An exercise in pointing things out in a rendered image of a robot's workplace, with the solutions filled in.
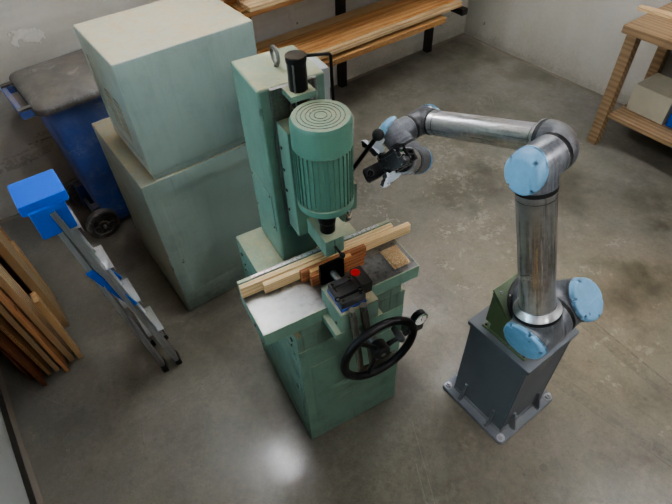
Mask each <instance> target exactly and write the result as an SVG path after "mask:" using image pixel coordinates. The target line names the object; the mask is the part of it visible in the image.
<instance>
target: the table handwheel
mask: <svg viewBox="0 0 672 504"><path fill-rule="evenodd" d="M396 325H405V326H407V327H408V329H407V330H405V331H404V332H402V333H403V335H404V336H407V335H408V336H407V338H406V340H405V342H404V344H403V345H402V346H401V347H400V349H399V350H398V351H397V352H396V353H395V354H394V355H393V356H391V357H390V358H389V359H388V360H386V361H385V362H383V363H382V364H380V365H378V366H376V367H374V365H375V363H376V361H377V360H382V359H384V358H386V357H387V356H388V355H389V353H390V347H389V346H391V345H392V344H394V343H395V342H397V341H398V340H397V339H396V337H394V338H392V339H390V340H389V341H387V342H385V340H384V339H380V338H378V337H377V336H376V334H377V333H378V332H380V331H382V330H384V329H386V328H389V327H392V326H396ZM360 332H361V334H360V335H358V336H357V337H356V338H355V339H354V340H353V341H352V343H351V344H350V345H349V346H348V348H347V349H346V351H345V352H344V354H343V357H342V359H341V365H340V367H341V372H342V374H343V375H344V376H345V377H346V378H348V379H351V380H365V379H369V378H372V377H374V376H377V375H379V374H381V373H383V372H384V371H386V370H388V369H389V368H391V367H392V366H393V365H395V364H396V363H397V362H398V361H399V360H400V359H401V358H402V357H403V356H404V355H405V354H406V353H407V352H408V351H409V349H410V348H411V346H412V345H413V343H414V341H415V339H416V336H417V326H416V324H415V322H414V321H413V320H412V319H410V318H408V317H405V316H396V317H391V318H387V319H384V320H382V321H380V322H377V323H376V324H374V325H372V326H370V327H369V328H367V329H366V330H365V331H364V329H363V328H362V329H360ZM366 341H368V343H369V344H368V343H365V342H366ZM359 347H364V348H368V349H369V351H370V352H371V354H372V355H373V358H372V360H371V363H370V365H369V367H368V369H367V370H366V371H362V372H354V371H351V370H350V368H349V364H350V361H351V358H352V356H353V355H354V353H355V352H356V351H357V350H358V348H359ZM373 367H374V368H373Z"/></svg>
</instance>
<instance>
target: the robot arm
mask: <svg viewBox="0 0 672 504"><path fill-rule="evenodd" d="M379 129H382V130H383V131H384V138H383V139H382V140H381V141H376V143H375V144H374V145H373V147H372V148H371V149H370V150H369V151H370V152H371V154H372V155H373V156H377V160H378V162H377V163H375V164H373V165H371V166H369V167H367V168H365V169H363V175H364V177H365V179H366V181H367V182H368V183H370V182H372V181H375V180H377V179H379V178H381V177H383V180H382V181H381V184H380V186H381V187H382V188H386V187H387V186H389V185H390V184H391V183H392V182H393V181H394V180H395V179H397V178H398V177H399V176H400V175H410V174H412V175H414V174H417V175H419V174H422V173H425V172H427V171H428V170H429V169H430V167H431V166H432V162H433V157H432V154H431V152H430V151H429V150H428V149H426V148H424V147H422V146H421V145H420V144H419V143H418V142H417V141H416V140H415V139H416V138H418V137H420V136H422V135H424V134H426V135H432V136H435V135H436V136H441V137H447V138H452V139H458V140H463V141H469V142H474V143H480V144H486V145H491V146H497V147H502V148H508V149H513V150H516V151H515V152H514V154H512V155H511V156H510V157H509V158H508V160H507V161H506V164H505V167H504V177H505V180H506V183H509V188H510V189H511V190H512V191H513V192H514V193H515V210H516V239H517V267H518V284H517V286H516V287H515V289H514V292H513V296H512V306H513V318H512V320H510V321H509V322H507V323H506V325H505V326H504V329H503V332H504V336H505V338H506V340H507V341H508V343H509V344H510V345H511V346H512V347H513V348H514V349H515V350H516V351H517V352H518V353H520V354H521V355H523V356H525V357H527V358H529V359H540V358H541V357H543V356H544V355H546V354H547V353H548V352H549V351H550V350H551V349H552V348H553V347H554V346H555V345H557V344H558V343H559V342H560V341H561V340H562V339H563V338H564V337H565V336H566V335H567V334H568V333H570V331H572V330H573V329H574V328H575V327H576V326H577V325H578V324H579V323H581V322H592V321H595V320H597V319H598V318H599V317H600V315H601V314H602V311H603V299H602V294H601V291H600V289H599V287H598V286H597V285H596V283H595V282H593V281H592V280H591V279H589V278H585V277H574V278H568V279H561V280H556V274H557V221H558V191H559V178H560V174H561V173H563V172H564V171H566V170H567V169H568V168H570V167H571V166H572V165H573V164H574V163H575V161H576V159H577V158H578V155H579V151H580V142H579V139H578V136H577V134H576V133H575V131H574V130H573V129H572V128H571V127H570V126H569V125H567V124H566V123H564V122H562V121H559V120H555V119H548V118H545V119H542V120H540V121H539V122H538V123H535V122H527V121H519V120H511V119H504V118H496V117H488V116H480V115H472V114H464V113H456V112H448V111H441V110H439V108H438V107H437V106H435V105H433V104H426V105H423V106H421V107H419V108H418V109H416V110H414V111H413V112H411V113H409V114H407V115H405V116H403V117H401V118H399V119H397V117H395V116H391V117H389V118H388V119H386V120H385V121H384V122H383V123H382V124H381V126H380V127H379ZM383 143H384V145H385V146H386V147H387V148H388V149H389V150H390V151H388V152H387V153H386V152H384V150H385V148H384V147H383V146H382V144H383Z"/></svg>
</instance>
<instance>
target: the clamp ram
mask: <svg viewBox="0 0 672 504"><path fill-rule="evenodd" d="M343 276H344V258H340V257H338V258H335V259H333V260H331V261H328V262H326V263H324V264H321V265H319V278H320V284H321V285H324V284H327V283H329V282H331V281H336V280H338V279H340V278H341V277H343Z"/></svg>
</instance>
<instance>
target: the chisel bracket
mask: <svg viewBox="0 0 672 504"><path fill-rule="evenodd" d="M307 226H308V233H309V234H310V236H311V237H312V238H313V240H314V241H315V242H316V244H317V245H318V247H319V248H320V249H321V251H322V252H323V253H324V255H325V256H326V257H328V256H331V255H333V254H335V253H338V252H337V251H336V249H335V248H334V246H337V247H338V248H339V249H340V251H343V250H344V236H343V234H342V233H341V232H340V230H339V229H338V228H337V227H336V225H335V231H334V232H333V233H332V234H323V233H321V231H320V225H319V222H318V219H316V218H312V217H310V218H308V219H307Z"/></svg>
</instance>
